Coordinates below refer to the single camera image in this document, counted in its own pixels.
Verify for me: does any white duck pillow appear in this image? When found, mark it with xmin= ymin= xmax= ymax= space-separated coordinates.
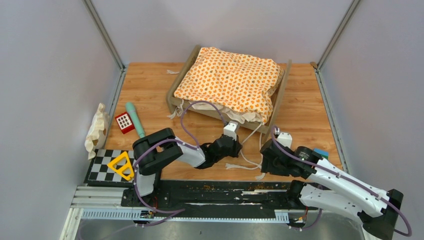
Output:
xmin=84 ymin=103 xmax=110 ymax=160

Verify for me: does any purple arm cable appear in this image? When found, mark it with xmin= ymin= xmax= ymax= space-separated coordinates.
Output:
xmin=270 ymin=129 xmax=413 ymax=237
xmin=132 ymin=100 xmax=233 ymax=220

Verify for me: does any yellow duck print blanket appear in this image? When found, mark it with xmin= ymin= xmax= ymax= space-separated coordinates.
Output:
xmin=173 ymin=47 xmax=284 ymax=124

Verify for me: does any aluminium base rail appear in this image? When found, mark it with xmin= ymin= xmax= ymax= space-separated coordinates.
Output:
xmin=71 ymin=180 xmax=386 ymax=224

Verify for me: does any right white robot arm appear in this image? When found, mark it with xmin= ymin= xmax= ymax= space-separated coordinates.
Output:
xmin=260 ymin=133 xmax=405 ymax=240

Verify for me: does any blue green small block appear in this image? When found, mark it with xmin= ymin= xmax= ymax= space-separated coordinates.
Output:
xmin=316 ymin=149 xmax=329 ymax=159

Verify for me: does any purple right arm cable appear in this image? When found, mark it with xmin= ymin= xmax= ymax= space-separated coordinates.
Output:
xmin=270 ymin=129 xmax=413 ymax=237

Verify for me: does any wooden pet bed frame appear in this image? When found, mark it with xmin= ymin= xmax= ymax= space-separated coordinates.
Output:
xmin=165 ymin=45 xmax=292 ymax=134

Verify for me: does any teal cylinder toy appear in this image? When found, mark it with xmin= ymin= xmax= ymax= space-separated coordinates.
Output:
xmin=125 ymin=102 xmax=146 ymax=138

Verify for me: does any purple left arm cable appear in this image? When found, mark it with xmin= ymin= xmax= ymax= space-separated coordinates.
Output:
xmin=132 ymin=100 xmax=233 ymax=220

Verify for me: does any black white checkerboard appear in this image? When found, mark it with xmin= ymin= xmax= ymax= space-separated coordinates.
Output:
xmin=84 ymin=149 xmax=133 ymax=188

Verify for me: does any red window toy block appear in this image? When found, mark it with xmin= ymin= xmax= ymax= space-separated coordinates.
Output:
xmin=114 ymin=112 xmax=135 ymax=135

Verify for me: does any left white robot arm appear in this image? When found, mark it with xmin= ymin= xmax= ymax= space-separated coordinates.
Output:
xmin=132 ymin=121 xmax=242 ymax=207

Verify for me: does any yellow plastic block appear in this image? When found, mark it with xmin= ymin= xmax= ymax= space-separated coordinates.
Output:
xmin=107 ymin=151 xmax=135 ymax=182

